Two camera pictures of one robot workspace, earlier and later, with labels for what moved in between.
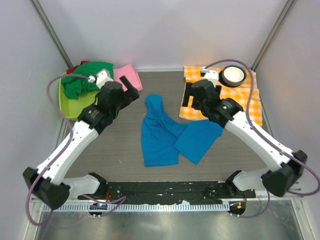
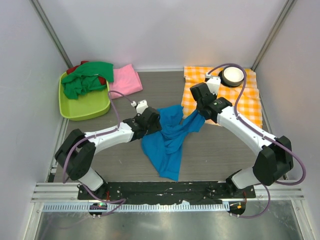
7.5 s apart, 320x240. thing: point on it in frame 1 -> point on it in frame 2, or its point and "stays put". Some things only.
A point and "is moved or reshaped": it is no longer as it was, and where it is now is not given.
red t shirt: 70,70 stays put
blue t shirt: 161,136 is moved or reshaped
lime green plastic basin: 70,109 stays put
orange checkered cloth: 247,95 stays put
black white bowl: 232,76 stays put
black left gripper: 131,95 -> 156,127
